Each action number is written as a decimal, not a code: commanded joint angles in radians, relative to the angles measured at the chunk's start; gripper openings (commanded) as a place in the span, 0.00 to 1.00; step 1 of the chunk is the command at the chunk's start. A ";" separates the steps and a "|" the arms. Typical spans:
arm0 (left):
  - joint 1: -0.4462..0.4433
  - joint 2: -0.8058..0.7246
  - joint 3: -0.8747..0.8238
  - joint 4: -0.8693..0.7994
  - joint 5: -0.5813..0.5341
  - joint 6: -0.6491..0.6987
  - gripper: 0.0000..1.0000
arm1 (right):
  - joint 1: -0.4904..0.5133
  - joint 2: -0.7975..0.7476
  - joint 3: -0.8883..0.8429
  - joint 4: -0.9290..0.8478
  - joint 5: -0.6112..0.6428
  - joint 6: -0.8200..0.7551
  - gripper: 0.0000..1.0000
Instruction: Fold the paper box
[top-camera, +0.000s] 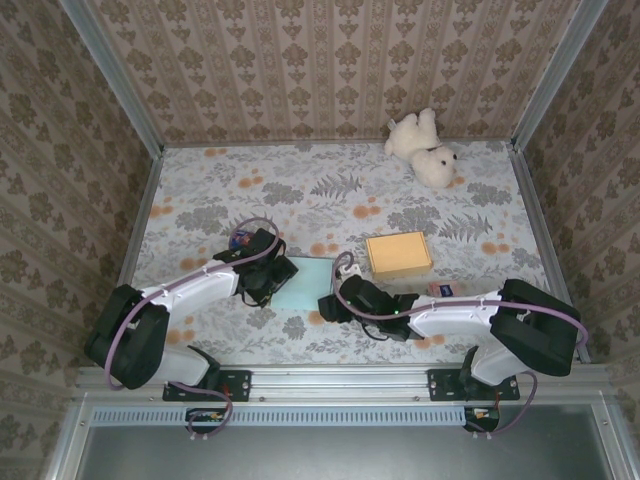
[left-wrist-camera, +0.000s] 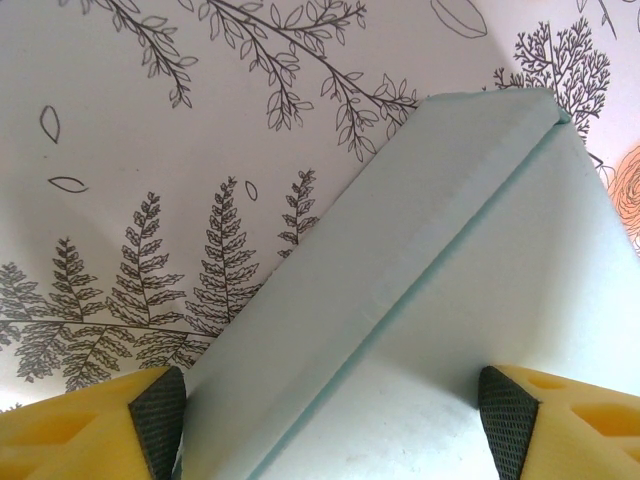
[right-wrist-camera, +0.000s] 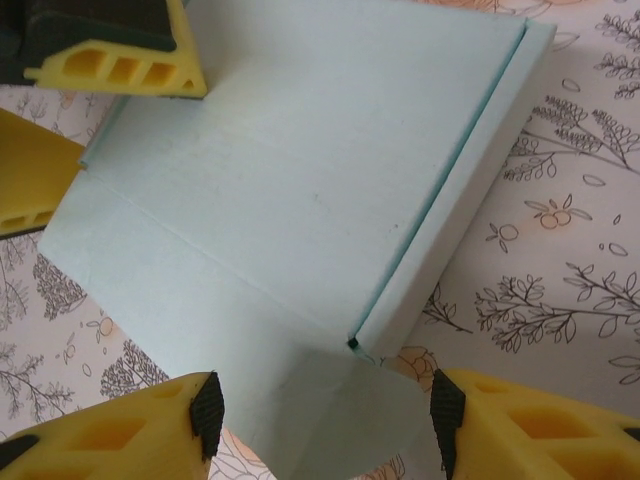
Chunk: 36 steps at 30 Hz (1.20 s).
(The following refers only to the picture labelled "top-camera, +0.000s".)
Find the light blue paper box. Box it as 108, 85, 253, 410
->
272, 256, 335, 311

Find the orange paper box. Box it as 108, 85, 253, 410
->
364, 231, 434, 279

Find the black base connector box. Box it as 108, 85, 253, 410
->
463, 405, 501, 433
185, 407, 233, 434

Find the small pink packet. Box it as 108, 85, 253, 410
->
427, 281, 464, 298

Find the floral table cloth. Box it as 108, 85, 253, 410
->
109, 141, 574, 366

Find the grey metal panel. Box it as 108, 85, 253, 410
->
74, 405, 617, 480

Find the white plush bear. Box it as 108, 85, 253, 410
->
383, 107, 460, 189

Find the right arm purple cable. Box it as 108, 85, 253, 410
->
332, 251, 589, 442

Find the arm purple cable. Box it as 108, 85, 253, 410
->
104, 215, 281, 442
332, 251, 589, 442

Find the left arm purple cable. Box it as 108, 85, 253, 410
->
104, 215, 281, 442

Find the long aluminium frame rail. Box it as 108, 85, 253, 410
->
74, 363, 615, 404

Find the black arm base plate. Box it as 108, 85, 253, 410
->
162, 368, 252, 402
427, 368, 521, 402

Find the grey slotted cable duct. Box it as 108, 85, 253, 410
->
92, 405, 467, 428

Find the aluminium table side rail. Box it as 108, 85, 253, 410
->
508, 143, 592, 364
94, 147, 164, 366

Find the aluminium corner post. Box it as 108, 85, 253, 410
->
58, 0, 165, 157
510, 0, 611, 152

